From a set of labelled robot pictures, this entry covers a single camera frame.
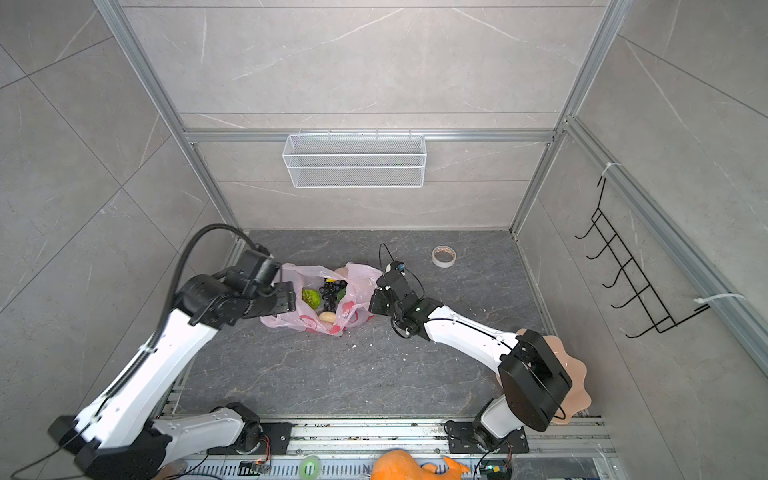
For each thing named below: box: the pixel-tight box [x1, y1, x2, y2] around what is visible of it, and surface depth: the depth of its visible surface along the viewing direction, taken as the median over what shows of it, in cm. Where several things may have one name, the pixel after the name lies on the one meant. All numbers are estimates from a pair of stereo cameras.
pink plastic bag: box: [260, 262, 383, 336], surface depth 86 cm
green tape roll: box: [300, 455, 321, 480], surface depth 71 cm
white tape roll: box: [432, 245, 457, 268], surface depth 113 cm
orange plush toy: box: [371, 450, 470, 480], surface depth 66 cm
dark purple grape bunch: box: [319, 278, 348, 313], surface depth 100 cm
